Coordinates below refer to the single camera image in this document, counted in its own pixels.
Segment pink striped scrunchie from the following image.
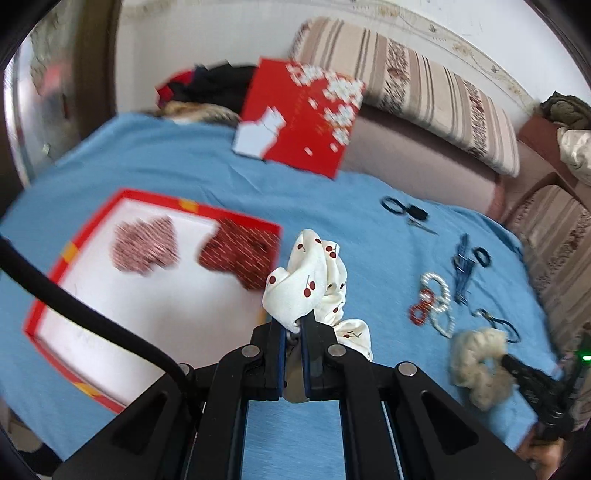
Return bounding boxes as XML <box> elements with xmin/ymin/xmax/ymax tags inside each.
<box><xmin>109</xmin><ymin>217</ymin><xmax>181</xmax><ymax>278</ymax></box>

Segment pile of dark clothes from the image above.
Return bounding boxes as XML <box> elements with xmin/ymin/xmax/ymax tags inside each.
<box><xmin>154</xmin><ymin>65</ymin><xmax>257</xmax><ymax>114</ymax></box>

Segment cream cloth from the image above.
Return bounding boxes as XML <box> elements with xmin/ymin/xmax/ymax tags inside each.
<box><xmin>556</xmin><ymin>127</ymin><xmax>591</xmax><ymax>186</ymax></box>

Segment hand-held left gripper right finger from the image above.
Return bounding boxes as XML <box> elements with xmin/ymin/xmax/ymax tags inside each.
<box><xmin>298</xmin><ymin>316</ymin><xmax>539</xmax><ymax>480</ymax></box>

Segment black hair tie with charm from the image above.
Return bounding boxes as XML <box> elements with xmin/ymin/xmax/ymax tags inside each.
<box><xmin>475</xmin><ymin>308</ymin><xmax>521</xmax><ymax>344</ymax></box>

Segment glass door panel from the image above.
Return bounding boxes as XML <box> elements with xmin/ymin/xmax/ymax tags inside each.
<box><xmin>7</xmin><ymin>34</ymin><xmax>63</xmax><ymax>188</ymax></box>

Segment blue hair clips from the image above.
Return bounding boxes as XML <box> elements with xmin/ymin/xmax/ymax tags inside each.
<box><xmin>452</xmin><ymin>233</ymin><xmax>476</xmax><ymax>305</ymax></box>

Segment dark red dotted scrunchie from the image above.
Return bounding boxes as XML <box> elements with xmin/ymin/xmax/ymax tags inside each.
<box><xmin>198</xmin><ymin>217</ymin><xmax>279</xmax><ymax>291</ymax></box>

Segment person's right hand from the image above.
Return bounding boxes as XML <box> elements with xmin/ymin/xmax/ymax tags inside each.
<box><xmin>516</xmin><ymin>436</ymin><xmax>568</xmax><ymax>480</ymax></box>

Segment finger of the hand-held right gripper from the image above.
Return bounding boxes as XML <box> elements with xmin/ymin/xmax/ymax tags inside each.
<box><xmin>501</xmin><ymin>353</ymin><xmax>561</xmax><ymax>418</ymax></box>

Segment red box lid with cat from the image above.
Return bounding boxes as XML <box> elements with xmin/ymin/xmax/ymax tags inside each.
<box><xmin>232</xmin><ymin>58</ymin><xmax>366</xmax><ymax>180</ymax></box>

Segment thin black hair tie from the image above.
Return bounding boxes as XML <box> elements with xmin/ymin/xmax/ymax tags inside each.
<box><xmin>381</xmin><ymin>196</ymin><xmax>409</xmax><ymax>217</ymax></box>

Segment blue blanket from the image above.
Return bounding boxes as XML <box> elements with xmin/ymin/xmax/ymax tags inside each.
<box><xmin>0</xmin><ymin>113</ymin><xmax>561</xmax><ymax>480</ymax></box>

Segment white cherry print scrunchie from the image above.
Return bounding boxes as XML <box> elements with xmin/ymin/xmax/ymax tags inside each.
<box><xmin>262</xmin><ymin>229</ymin><xmax>374</xmax><ymax>361</ymax></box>

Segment red bead bracelet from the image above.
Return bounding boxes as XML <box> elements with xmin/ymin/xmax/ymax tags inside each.
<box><xmin>409</xmin><ymin>288</ymin><xmax>438</xmax><ymax>326</ymax></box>

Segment cream fluffy scrunchie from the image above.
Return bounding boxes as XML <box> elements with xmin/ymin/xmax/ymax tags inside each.
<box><xmin>449</xmin><ymin>328</ymin><xmax>516</xmax><ymax>411</ymax></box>

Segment pearl necklace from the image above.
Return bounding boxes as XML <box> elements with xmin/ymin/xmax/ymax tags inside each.
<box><xmin>419</xmin><ymin>272</ymin><xmax>456</xmax><ymax>340</ymax></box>

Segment red box tray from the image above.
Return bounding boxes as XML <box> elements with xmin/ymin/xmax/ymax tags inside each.
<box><xmin>23</xmin><ymin>188</ymin><xmax>283</xmax><ymax>414</ymax></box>

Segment brown wooden door frame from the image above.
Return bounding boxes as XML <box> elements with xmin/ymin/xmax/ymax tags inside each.
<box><xmin>74</xmin><ymin>0</ymin><xmax>123</xmax><ymax>134</ymax></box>

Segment brown fur trim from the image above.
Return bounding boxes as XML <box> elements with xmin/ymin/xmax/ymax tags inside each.
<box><xmin>152</xmin><ymin>102</ymin><xmax>242</xmax><ymax>125</ymax></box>

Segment black cable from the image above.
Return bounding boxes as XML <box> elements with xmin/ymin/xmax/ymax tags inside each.
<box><xmin>0</xmin><ymin>235</ymin><xmax>195</xmax><ymax>384</ymax></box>

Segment brown sofa seat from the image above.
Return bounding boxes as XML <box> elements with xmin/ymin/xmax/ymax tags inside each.
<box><xmin>342</xmin><ymin>104</ymin><xmax>506</xmax><ymax>227</ymax></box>

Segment striped sofa back cushion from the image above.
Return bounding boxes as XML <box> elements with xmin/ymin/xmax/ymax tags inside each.
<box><xmin>288</xmin><ymin>17</ymin><xmax>522</xmax><ymax>178</ymax></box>

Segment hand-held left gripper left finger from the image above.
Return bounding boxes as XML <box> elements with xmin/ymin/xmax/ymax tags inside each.
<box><xmin>53</xmin><ymin>318</ymin><xmax>284</xmax><ymax>480</ymax></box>

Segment green cloth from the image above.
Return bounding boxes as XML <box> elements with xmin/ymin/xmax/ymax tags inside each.
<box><xmin>540</xmin><ymin>91</ymin><xmax>591</xmax><ymax>126</ymax></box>

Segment striped sofa side cushion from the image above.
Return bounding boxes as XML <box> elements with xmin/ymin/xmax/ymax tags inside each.
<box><xmin>505</xmin><ymin>185</ymin><xmax>591</xmax><ymax>337</ymax></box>

